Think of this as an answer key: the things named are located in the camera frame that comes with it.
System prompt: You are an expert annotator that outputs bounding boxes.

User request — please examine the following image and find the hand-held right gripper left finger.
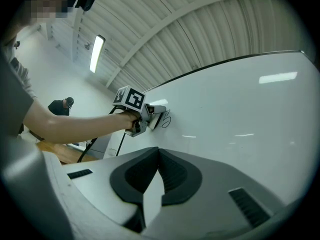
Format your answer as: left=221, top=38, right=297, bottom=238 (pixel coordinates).
left=42, top=146, right=161, bottom=235

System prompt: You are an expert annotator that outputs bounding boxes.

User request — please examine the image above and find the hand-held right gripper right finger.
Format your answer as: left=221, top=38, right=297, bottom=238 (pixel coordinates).
left=146, top=146, right=287, bottom=237

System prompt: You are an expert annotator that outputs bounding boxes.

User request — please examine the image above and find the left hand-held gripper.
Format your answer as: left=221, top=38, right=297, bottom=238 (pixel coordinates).
left=111, top=84, right=167, bottom=138

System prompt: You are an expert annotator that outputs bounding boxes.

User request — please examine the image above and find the white whiteboard with black frame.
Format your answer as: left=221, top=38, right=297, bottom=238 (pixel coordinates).
left=103, top=50, right=320, bottom=207

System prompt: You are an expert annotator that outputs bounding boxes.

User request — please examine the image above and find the person's left forearm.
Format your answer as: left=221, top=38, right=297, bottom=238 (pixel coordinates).
left=22, top=99, right=131, bottom=145

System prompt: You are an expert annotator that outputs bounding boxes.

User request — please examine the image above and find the person's left hand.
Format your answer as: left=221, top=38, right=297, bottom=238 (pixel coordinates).
left=118, top=111, right=141, bottom=130

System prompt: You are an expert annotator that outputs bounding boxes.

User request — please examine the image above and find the brown wooden table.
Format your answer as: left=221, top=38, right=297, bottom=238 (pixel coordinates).
left=36, top=140, right=97, bottom=165

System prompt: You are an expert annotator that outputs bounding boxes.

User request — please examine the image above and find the ceiling tube light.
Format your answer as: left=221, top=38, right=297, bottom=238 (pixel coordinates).
left=89, top=34, right=106, bottom=74

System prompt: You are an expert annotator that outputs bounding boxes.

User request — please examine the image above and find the person's grey shirt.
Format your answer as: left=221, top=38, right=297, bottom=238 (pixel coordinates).
left=0, top=23, right=38, bottom=138

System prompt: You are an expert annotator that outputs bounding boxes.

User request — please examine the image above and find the person's head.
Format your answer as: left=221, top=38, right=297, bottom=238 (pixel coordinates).
left=24, top=0, right=75, bottom=25

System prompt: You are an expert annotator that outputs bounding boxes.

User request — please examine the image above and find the thick black cable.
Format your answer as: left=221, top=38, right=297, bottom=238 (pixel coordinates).
left=76, top=105, right=118, bottom=164

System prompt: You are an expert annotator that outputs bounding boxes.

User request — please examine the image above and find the thin black cable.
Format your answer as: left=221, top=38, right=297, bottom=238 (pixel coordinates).
left=115, top=131, right=127, bottom=157

